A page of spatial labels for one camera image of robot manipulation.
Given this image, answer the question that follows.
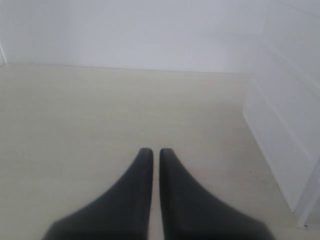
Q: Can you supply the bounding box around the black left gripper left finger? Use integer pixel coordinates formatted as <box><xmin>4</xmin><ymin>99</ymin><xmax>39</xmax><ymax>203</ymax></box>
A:
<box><xmin>43</xmin><ymin>148</ymin><xmax>153</xmax><ymax>240</ymax></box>

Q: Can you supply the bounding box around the translucent white drawer cabinet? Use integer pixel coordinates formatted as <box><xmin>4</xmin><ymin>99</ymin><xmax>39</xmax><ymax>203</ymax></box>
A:
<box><xmin>243</xmin><ymin>0</ymin><xmax>320</xmax><ymax>229</ymax></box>

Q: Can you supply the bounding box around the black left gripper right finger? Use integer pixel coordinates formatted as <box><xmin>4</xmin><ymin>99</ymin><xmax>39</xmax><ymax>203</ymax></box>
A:
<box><xmin>159</xmin><ymin>148</ymin><xmax>274</xmax><ymax>240</ymax></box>

